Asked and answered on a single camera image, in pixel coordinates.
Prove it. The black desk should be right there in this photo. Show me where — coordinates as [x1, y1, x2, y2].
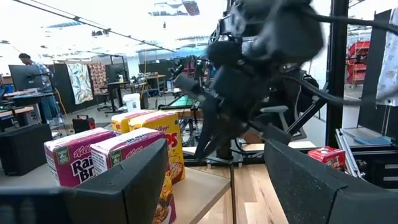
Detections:
[96, 80, 147, 113]

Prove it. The person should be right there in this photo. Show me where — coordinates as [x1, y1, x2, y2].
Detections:
[17, 52, 62, 125]

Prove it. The white and blue cloth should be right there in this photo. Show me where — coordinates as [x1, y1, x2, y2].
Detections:
[375, 7, 398, 107]

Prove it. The white trash bin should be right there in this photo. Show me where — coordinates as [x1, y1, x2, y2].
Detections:
[122, 93, 142, 113]

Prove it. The black drawer cabinet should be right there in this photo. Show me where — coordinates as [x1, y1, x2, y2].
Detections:
[335, 127, 398, 190]

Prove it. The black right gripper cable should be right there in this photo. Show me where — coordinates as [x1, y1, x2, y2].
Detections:
[279, 73, 398, 108]

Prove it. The grey office chair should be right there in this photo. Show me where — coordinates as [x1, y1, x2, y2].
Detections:
[260, 71, 321, 141]

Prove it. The yellow Corn Pops cereal box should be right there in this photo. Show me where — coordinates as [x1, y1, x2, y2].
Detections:
[128, 111, 187, 185]
[111, 109, 156, 134]

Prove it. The wooden workbench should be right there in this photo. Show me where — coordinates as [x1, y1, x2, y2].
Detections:
[0, 105, 37, 131]

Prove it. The black metal rig frame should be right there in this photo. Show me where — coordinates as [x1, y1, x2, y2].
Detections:
[182, 141, 315, 167]

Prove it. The wooden shelf with black frame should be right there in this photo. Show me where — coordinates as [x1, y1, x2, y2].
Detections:
[0, 161, 238, 224]

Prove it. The red and black box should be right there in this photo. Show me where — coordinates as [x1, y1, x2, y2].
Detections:
[72, 114, 96, 134]

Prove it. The black upright post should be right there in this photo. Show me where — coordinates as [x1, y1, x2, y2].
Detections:
[325, 0, 349, 149]

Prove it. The black panel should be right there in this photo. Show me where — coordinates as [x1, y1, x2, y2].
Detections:
[357, 9, 393, 138]

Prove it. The red Froot Loops cereal box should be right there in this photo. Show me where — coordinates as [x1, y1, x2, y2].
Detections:
[307, 146, 346, 172]

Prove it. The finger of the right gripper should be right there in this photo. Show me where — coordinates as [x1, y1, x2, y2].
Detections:
[214, 123, 249, 149]
[194, 99, 224, 159]

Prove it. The red shelving rack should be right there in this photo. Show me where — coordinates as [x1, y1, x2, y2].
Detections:
[346, 40, 371, 85]

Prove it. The leaf-pattern hanging fabric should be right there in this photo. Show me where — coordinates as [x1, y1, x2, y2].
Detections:
[66, 63, 94, 106]

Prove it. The black monitor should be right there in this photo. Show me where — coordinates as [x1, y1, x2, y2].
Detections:
[8, 64, 44, 91]

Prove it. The green topped table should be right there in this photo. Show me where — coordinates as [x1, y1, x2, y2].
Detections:
[158, 95, 200, 111]

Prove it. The magenta Raisin Bran cereal box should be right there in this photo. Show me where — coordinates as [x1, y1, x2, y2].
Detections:
[90, 127, 177, 224]
[44, 127, 118, 188]

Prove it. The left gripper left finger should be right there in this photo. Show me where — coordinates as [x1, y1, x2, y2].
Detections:
[0, 138, 169, 224]

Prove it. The black box case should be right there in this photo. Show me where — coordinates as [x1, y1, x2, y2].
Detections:
[0, 123, 53, 177]

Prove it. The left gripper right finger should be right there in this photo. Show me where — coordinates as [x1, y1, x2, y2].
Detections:
[263, 139, 398, 224]

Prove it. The red-pattern hanging fabric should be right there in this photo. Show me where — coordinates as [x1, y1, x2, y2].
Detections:
[88, 63, 109, 96]

